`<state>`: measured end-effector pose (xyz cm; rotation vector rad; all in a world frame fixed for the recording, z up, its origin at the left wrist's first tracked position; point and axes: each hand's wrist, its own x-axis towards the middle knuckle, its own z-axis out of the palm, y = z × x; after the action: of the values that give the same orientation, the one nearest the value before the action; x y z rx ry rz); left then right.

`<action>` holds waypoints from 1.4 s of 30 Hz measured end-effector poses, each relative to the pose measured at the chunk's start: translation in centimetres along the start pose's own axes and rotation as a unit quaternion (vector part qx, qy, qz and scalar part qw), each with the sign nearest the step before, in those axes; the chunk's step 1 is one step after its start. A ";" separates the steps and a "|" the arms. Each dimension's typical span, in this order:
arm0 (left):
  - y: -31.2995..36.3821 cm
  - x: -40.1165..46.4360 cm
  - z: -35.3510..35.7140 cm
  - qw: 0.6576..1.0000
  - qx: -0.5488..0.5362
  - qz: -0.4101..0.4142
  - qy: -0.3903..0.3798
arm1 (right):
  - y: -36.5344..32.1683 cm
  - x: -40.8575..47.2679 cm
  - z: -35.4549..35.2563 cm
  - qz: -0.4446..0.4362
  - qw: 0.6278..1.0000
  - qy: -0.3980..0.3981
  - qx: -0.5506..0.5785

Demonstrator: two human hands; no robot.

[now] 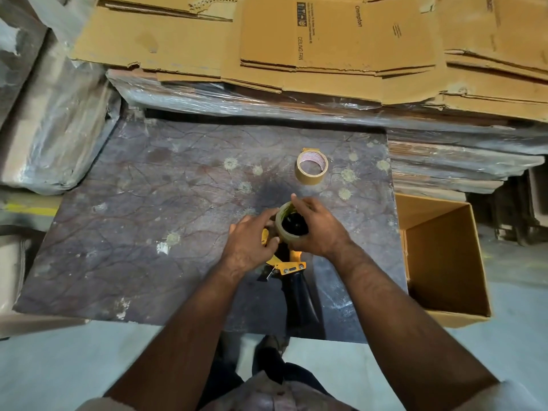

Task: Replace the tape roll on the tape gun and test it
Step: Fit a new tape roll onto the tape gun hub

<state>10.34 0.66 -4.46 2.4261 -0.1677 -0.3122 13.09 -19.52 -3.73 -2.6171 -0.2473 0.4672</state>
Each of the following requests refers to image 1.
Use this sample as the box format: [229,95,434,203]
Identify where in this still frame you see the short plastic-wrapped slab stack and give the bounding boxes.
[387,139,546,202]

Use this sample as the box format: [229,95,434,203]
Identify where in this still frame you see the plastic-wrapped brown bundle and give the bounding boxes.
[0,30,122,196]

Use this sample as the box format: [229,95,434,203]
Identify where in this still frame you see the long plastic-wrapped slab stack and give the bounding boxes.
[106,68,548,144]

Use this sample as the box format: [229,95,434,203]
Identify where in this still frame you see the person's right hand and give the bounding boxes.
[289,193,351,258]

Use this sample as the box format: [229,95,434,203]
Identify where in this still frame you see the yellow black tape dispenser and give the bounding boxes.
[257,227,320,329]

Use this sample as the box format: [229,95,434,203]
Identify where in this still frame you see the person's white shirt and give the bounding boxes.
[76,372,548,411]

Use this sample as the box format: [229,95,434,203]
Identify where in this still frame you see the brown tape roll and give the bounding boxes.
[295,148,329,186]

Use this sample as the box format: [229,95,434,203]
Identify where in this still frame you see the open cardboard box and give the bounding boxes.
[394,192,493,329]

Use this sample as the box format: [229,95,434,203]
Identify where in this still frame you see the stack of flattened cardboard boxes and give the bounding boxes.
[70,0,548,123]

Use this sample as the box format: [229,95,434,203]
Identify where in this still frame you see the person's left hand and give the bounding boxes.
[220,208,281,275]

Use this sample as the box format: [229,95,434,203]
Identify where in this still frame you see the person's shoe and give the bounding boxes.
[256,335,289,360]

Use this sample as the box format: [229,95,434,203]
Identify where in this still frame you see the clear tape roll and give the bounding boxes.
[274,202,311,245]

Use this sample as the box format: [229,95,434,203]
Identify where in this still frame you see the person's left forearm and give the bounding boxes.
[104,257,284,411]

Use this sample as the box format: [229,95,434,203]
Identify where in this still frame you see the person's dark trousers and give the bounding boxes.
[200,331,332,407]

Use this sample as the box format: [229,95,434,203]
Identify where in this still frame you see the person's right forearm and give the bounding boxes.
[329,243,501,411]

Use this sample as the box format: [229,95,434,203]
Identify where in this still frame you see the grey plastic-wrapped bundle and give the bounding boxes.
[0,0,49,126]

